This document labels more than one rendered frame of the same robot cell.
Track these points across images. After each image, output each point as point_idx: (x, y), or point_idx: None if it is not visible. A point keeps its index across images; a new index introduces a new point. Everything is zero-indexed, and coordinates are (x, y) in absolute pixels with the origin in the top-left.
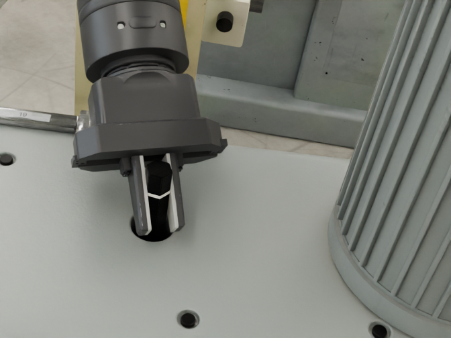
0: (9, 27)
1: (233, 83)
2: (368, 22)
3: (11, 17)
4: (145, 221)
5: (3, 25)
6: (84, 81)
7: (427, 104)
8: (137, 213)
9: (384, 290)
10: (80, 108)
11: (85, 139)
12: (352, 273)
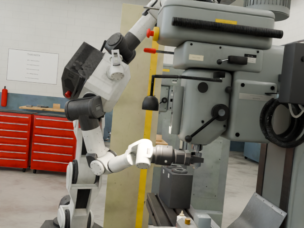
0: (58, 203)
1: None
2: (206, 170)
3: (58, 200)
4: (212, 0)
5: (55, 202)
6: (111, 175)
7: None
8: (210, 0)
9: (258, 5)
10: (108, 188)
11: None
12: (251, 7)
